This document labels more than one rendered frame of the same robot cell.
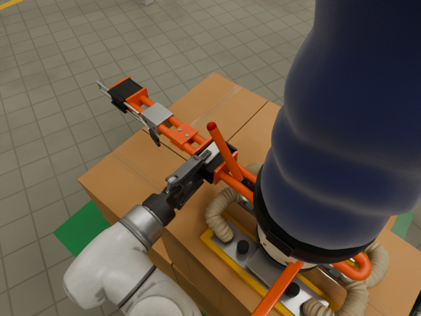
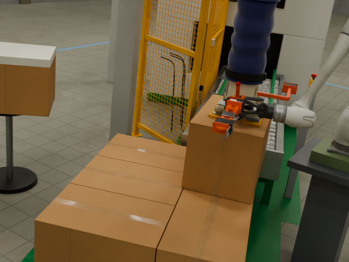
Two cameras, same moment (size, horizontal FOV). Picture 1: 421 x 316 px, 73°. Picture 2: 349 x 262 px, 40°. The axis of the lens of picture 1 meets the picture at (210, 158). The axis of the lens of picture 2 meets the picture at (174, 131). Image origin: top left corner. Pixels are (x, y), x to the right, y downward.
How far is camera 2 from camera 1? 2.67 m
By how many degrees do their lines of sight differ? 88
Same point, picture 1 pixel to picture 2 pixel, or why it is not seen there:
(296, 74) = (265, 27)
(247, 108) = (88, 192)
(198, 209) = (247, 128)
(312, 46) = (265, 21)
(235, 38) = not seen: outside the picture
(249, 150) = (200, 120)
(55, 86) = not seen: outside the picture
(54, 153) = not seen: outside the picture
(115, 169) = (214, 248)
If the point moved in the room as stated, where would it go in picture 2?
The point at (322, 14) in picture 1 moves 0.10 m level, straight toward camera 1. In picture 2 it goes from (267, 14) to (286, 16)
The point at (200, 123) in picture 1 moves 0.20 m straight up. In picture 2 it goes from (124, 214) to (127, 178)
